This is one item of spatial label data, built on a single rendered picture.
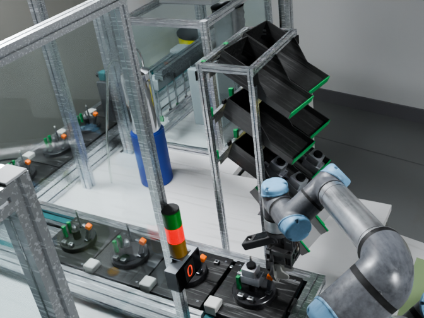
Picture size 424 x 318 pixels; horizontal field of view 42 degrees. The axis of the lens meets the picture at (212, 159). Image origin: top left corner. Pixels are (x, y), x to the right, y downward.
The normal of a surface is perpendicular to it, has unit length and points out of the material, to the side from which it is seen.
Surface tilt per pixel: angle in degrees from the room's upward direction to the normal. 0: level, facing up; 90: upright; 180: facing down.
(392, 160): 0
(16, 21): 90
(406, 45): 90
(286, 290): 0
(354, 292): 40
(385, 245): 3
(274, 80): 25
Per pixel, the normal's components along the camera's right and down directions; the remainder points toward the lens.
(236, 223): -0.12, -0.85
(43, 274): 0.87, 0.16
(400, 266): 0.35, -0.48
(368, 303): -0.18, 0.02
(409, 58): -0.65, 0.47
